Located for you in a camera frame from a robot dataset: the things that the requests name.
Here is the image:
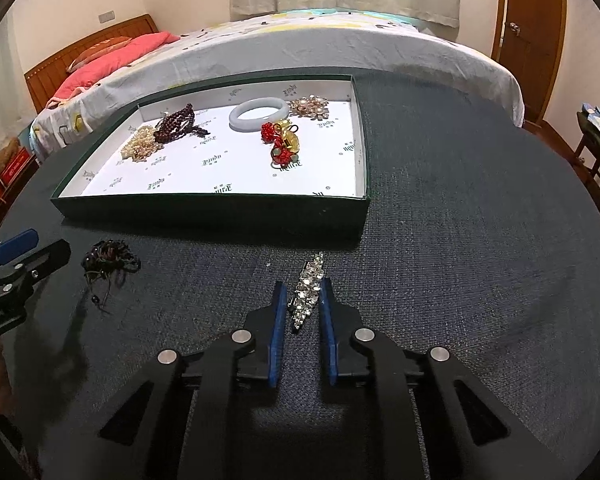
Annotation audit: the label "wooden headboard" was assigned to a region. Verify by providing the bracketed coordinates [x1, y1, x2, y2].
[24, 14, 160, 113]

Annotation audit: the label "white jade bangle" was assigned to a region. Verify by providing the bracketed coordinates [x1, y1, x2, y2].
[228, 99, 287, 133]

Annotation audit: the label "wooden door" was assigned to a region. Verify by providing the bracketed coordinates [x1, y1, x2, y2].
[490, 0, 568, 128]

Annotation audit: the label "dark red bead bracelet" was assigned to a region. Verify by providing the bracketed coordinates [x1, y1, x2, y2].
[153, 103, 211, 145]

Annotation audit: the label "pink pillow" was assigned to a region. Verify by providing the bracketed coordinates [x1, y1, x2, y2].
[45, 31, 181, 108]

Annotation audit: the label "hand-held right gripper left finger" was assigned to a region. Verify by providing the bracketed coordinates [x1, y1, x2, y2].
[97, 280, 288, 480]

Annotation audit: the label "pearl flower brooch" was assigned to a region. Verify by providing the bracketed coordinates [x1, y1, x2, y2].
[287, 95, 331, 122]

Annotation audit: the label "bed with pale sheet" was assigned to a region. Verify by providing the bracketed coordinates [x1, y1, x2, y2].
[30, 9, 526, 161]

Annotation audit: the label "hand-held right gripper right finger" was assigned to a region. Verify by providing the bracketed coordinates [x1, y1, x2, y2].
[319, 277, 511, 480]

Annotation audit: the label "red knot charm with gold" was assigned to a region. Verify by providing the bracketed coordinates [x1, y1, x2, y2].
[260, 120, 303, 167]

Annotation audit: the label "brown patterned pillow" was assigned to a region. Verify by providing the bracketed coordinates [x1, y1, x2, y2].
[65, 36, 133, 73]

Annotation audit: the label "white pearl necklace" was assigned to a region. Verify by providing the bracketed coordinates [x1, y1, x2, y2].
[121, 132, 151, 162]

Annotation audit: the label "rhinestone hair clip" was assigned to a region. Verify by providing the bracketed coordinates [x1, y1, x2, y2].
[286, 252, 326, 335]

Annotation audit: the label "red boxes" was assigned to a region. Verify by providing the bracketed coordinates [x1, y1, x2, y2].
[0, 147, 38, 238]

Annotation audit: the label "black cord bead bracelet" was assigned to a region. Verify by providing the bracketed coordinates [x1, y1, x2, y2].
[80, 239, 142, 317]

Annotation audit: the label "green shallow box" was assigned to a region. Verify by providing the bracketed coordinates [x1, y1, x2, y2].
[50, 74, 371, 242]

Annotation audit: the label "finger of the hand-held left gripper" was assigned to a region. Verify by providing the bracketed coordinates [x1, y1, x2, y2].
[0, 240, 72, 297]
[0, 229, 40, 267]

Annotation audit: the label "wooden chair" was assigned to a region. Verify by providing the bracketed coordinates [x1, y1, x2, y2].
[574, 105, 600, 211]

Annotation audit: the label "brown plush toy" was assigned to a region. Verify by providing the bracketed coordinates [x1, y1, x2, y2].
[0, 136, 21, 168]

